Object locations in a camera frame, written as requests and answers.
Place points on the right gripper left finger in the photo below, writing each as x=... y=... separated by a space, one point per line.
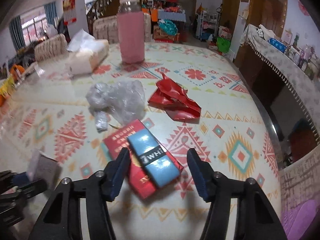
x=60 y=217

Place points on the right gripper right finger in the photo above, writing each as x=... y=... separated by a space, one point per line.
x=255 y=218

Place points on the grey white medicine box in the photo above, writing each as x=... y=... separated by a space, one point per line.
x=42 y=167

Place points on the red box with blue pack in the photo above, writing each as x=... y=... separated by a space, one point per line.
x=152 y=166

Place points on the patterned dining chair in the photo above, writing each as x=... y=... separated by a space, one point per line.
x=299 y=183

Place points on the yellow snack bag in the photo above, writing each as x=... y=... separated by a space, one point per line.
x=7 y=87

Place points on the sideboard with lace cloth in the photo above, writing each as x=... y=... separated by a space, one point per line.
x=290 y=97

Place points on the crumpled clear plastic bag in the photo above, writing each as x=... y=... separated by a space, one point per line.
x=124 y=100

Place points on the red crumpled wrapper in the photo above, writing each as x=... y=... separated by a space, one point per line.
x=172 y=98

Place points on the patterned chair far left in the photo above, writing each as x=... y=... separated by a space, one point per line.
x=55 y=46

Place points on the white tissue box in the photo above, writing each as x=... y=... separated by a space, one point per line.
x=85 y=53

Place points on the patterned chair far middle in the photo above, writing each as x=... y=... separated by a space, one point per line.
x=106 y=29

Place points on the pink sleeved glass jar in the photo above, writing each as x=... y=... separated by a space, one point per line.
x=130 y=23

